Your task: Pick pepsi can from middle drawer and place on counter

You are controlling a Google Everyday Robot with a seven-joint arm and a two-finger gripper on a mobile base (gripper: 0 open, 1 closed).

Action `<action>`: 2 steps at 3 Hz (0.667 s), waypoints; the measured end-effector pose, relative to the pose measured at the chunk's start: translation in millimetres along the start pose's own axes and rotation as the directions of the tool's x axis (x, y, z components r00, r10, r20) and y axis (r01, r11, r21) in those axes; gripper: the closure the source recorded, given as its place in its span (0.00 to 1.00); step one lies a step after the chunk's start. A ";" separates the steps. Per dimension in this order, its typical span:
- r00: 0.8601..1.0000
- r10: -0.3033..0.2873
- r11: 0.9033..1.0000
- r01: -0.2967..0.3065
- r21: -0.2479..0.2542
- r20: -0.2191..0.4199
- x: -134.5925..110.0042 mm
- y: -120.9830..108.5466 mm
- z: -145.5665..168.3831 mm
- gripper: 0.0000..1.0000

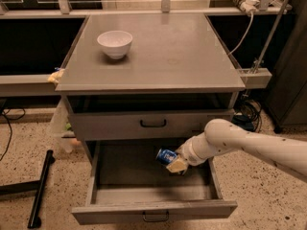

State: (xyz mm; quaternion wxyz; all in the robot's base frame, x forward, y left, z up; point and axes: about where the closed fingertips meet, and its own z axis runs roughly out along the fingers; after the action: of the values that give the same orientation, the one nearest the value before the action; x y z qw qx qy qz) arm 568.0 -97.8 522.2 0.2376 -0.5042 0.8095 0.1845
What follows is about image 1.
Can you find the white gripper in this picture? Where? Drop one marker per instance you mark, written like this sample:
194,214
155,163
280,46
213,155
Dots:
188,153

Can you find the grey drawer cabinet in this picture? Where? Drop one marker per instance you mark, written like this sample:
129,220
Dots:
169,54

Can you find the black metal stand base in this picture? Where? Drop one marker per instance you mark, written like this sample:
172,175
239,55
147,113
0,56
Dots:
36,186

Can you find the black top drawer handle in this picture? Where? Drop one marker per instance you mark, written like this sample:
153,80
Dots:
146,124

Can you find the open grey middle drawer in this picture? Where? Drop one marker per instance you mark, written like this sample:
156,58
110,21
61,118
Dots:
127,180

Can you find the grey top drawer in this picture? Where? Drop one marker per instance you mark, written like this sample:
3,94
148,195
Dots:
116,117

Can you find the black drawer handle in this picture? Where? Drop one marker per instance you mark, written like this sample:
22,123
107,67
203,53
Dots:
155,217
146,124

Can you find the dark grey cabinet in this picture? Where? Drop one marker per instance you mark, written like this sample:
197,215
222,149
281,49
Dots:
286,96

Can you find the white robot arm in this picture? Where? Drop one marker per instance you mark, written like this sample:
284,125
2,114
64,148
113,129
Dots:
221,136

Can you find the blue pepsi can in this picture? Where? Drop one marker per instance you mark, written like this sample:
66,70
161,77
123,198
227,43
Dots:
165,156

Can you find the white power strip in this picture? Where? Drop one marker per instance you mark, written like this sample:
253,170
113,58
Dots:
246,6

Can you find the clear plastic bag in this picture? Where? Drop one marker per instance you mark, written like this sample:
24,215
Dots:
59,128

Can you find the black middle drawer handle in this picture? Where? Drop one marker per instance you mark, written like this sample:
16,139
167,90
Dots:
155,217

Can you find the white ceramic bowl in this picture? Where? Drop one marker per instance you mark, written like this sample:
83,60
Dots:
115,44

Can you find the thin metal pole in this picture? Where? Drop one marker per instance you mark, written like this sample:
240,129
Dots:
257,63

